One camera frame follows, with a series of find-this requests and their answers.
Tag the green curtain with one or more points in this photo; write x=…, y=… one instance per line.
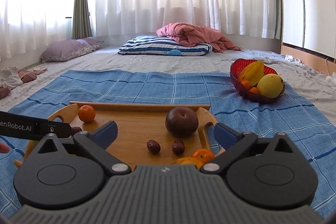
x=81, y=27

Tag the small orange in bowl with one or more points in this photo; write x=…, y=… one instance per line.
x=246, y=84
x=254, y=90

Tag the purple pillow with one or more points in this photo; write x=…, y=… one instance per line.
x=69, y=49

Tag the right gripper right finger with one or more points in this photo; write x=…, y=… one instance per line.
x=248, y=153

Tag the yellow starfruit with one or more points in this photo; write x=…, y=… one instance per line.
x=253, y=73

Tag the dark purple plum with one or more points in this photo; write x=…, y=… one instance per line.
x=181, y=122

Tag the blue checked blanket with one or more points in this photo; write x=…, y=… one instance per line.
x=292, y=114

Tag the green apple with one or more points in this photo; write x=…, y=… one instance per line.
x=30, y=147

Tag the large orange fruit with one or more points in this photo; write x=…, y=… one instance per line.
x=188, y=160

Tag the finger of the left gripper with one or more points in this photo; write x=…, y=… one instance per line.
x=60, y=129

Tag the pile of clothes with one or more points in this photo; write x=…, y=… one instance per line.
x=12, y=77

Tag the yellow mango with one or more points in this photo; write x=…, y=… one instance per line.
x=270, y=85

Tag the pink crumpled blanket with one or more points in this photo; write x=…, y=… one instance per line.
x=189, y=35

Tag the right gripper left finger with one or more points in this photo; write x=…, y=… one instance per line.
x=82, y=154

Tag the blue striped pillow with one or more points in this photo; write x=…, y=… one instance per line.
x=156, y=45

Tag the wooden serving tray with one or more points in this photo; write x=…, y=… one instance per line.
x=136, y=125

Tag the white bed sheet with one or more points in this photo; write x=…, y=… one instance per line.
x=304, y=80

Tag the person left hand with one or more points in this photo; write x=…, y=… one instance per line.
x=4, y=148

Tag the small mandarin orange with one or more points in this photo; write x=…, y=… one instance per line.
x=86, y=113
x=203, y=155

